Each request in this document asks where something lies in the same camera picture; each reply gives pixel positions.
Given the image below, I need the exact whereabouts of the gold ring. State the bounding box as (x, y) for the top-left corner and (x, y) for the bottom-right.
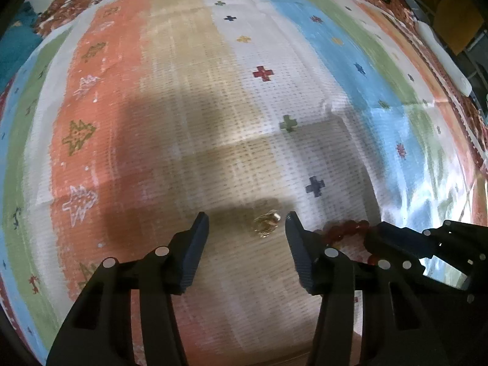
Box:
(252, 209), (282, 238)

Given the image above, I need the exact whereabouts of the striped colourful mat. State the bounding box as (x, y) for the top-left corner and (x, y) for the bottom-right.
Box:
(0, 0), (486, 366)

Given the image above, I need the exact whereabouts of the teal pillow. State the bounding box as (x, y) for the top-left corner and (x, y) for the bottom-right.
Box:
(0, 2), (42, 92)

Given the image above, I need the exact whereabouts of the red bead bracelet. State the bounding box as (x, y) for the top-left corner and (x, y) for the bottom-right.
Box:
(313, 218), (382, 268)

